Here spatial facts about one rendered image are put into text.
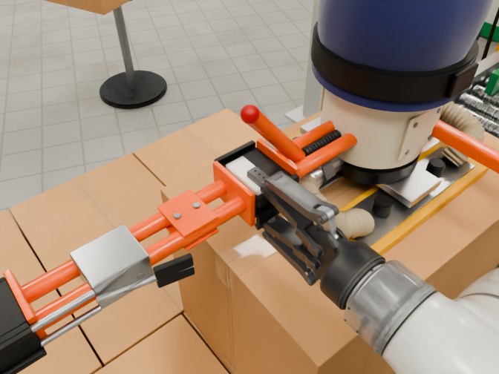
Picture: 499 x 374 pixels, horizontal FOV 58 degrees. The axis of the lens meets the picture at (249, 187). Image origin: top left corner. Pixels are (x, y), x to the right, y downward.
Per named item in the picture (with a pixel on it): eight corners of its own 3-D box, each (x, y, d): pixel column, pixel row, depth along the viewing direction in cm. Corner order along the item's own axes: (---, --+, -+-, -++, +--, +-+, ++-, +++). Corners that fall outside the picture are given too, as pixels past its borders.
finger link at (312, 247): (315, 260, 52) (318, 254, 51) (255, 193, 56) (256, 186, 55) (338, 243, 54) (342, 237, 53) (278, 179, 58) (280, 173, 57)
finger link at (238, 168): (258, 197, 57) (259, 193, 57) (225, 168, 61) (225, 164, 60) (276, 187, 59) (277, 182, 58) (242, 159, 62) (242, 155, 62)
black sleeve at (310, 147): (332, 136, 70) (333, 127, 69) (341, 142, 69) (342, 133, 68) (299, 155, 67) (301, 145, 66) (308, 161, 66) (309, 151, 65)
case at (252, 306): (358, 198, 133) (387, 77, 105) (480, 292, 110) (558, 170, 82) (183, 309, 107) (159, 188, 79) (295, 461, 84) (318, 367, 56)
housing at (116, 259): (129, 244, 58) (122, 221, 55) (157, 280, 54) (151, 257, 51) (77, 273, 55) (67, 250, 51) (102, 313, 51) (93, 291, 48)
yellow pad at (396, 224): (438, 147, 87) (445, 126, 84) (486, 174, 82) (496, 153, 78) (312, 233, 72) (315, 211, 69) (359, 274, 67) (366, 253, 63)
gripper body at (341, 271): (350, 284, 45) (287, 228, 50) (338, 326, 51) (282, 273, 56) (397, 246, 49) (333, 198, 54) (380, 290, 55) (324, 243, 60)
